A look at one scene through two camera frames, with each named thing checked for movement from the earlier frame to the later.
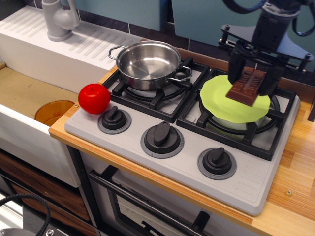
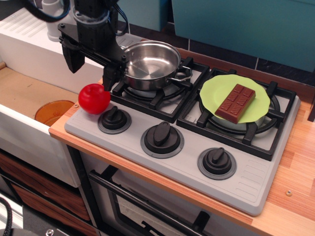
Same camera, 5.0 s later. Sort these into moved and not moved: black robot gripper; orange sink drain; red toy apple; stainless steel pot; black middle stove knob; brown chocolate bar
Moved: black robot gripper; brown chocolate bar
Not moved: orange sink drain; stainless steel pot; black middle stove knob; red toy apple
